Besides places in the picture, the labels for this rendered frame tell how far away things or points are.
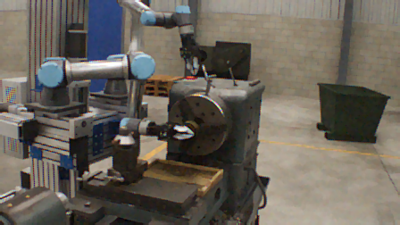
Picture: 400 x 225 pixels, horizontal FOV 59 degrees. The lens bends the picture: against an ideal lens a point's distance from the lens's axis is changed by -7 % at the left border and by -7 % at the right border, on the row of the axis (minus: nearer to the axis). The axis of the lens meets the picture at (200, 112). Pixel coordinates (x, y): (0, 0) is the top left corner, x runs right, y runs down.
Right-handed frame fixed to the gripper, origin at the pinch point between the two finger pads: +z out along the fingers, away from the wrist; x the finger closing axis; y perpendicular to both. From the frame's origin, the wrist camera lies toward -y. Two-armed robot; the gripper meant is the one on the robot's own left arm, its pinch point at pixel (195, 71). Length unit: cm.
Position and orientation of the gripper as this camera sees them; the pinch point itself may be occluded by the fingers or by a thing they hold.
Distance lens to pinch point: 198.8
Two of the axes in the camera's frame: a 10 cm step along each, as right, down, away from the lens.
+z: 1.7, 9.8, 1.1
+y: -3.3, 1.6, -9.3
